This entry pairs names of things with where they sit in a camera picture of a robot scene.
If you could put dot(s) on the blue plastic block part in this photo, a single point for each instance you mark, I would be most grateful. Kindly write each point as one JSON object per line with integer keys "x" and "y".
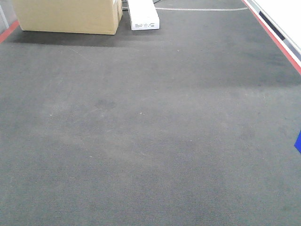
{"x": 297, "y": 143}

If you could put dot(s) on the long white cardboard box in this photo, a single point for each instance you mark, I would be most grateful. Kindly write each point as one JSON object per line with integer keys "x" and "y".
{"x": 143, "y": 15}

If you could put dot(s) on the brown cardboard box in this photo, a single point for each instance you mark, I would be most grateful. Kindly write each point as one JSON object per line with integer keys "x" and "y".
{"x": 70, "y": 16}

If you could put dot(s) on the red edge strip right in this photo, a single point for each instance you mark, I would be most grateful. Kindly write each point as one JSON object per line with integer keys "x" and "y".
{"x": 282, "y": 42}

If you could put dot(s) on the red edge strip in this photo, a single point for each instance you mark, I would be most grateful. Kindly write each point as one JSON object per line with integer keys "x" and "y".
{"x": 8, "y": 31}
{"x": 282, "y": 42}

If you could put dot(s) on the red edge strip left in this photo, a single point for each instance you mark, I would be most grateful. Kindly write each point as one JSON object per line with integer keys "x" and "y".
{"x": 8, "y": 31}

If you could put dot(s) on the white conveyor side rail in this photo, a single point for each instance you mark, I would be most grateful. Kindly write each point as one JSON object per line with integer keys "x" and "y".
{"x": 286, "y": 15}

